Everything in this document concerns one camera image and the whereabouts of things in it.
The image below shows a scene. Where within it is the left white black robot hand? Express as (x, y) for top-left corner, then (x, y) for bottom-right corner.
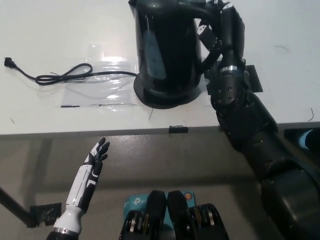
(64, 137), (111, 214)

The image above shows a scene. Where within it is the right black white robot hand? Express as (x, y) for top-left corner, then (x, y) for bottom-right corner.
(196, 0), (247, 70)

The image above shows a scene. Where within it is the black electric kettle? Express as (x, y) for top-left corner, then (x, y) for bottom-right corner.
(128, 0), (224, 98)

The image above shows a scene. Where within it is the round black kettle base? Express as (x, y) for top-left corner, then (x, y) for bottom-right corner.
(132, 73), (201, 110)

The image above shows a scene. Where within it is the black tape square patch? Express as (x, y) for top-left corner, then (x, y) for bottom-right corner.
(204, 64), (264, 96)

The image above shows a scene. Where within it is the black floor tape patch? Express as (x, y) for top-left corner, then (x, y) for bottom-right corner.
(29, 202), (62, 227)

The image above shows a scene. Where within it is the teal cardboard box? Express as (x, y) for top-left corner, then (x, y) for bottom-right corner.
(123, 190), (197, 225)

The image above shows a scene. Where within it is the black table leg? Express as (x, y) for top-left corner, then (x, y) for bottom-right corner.
(0, 186), (34, 228)

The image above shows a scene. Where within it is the clear plastic sheet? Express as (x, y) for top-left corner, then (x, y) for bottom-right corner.
(60, 44), (141, 108)

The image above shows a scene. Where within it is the black object with teal patch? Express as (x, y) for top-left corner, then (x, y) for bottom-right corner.
(283, 127), (320, 152)

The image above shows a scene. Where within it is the black power cord with plug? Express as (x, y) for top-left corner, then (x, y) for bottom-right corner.
(2, 56), (141, 87)

